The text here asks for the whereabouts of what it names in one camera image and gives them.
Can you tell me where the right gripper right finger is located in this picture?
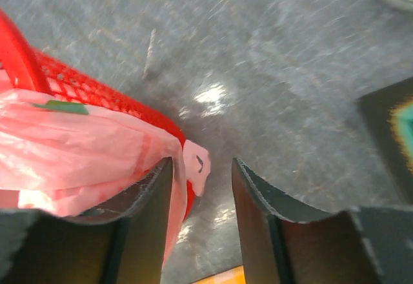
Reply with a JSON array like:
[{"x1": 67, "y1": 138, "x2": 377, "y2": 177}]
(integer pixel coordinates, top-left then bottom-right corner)
[{"x1": 231, "y1": 157, "x2": 413, "y2": 284}]

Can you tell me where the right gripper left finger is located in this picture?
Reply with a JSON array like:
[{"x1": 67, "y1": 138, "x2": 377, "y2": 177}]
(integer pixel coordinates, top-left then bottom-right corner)
[{"x1": 1, "y1": 158, "x2": 173, "y2": 283}]

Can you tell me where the pink plastic trash bag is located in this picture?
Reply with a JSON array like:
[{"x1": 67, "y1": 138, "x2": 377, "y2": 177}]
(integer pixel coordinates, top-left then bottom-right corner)
[{"x1": 1, "y1": 71, "x2": 210, "y2": 258}]

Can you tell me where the red mesh trash bin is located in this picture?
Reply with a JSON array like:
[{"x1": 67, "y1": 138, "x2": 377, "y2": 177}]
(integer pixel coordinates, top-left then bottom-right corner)
[{"x1": 1, "y1": 14, "x2": 197, "y2": 222}]

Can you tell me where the yellow checkered cloth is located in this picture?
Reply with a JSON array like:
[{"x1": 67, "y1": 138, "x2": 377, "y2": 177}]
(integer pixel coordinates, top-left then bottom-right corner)
[{"x1": 161, "y1": 264, "x2": 246, "y2": 284}]

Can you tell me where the square green glazed plate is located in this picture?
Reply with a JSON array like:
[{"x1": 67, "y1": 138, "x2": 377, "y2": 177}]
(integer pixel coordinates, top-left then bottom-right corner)
[{"x1": 358, "y1": 77, "x2": 412, "y2": 204}]

